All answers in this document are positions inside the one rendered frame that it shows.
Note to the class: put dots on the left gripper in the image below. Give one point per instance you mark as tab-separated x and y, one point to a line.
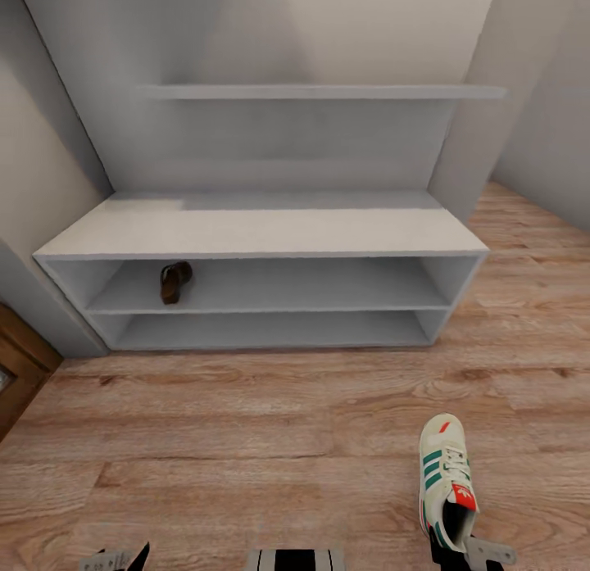
137	565

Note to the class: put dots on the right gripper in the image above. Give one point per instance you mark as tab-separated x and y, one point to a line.
454	560

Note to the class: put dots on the gym shoe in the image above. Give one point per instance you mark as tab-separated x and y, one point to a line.
446	496

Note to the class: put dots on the sandal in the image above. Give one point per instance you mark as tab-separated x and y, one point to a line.
177	274

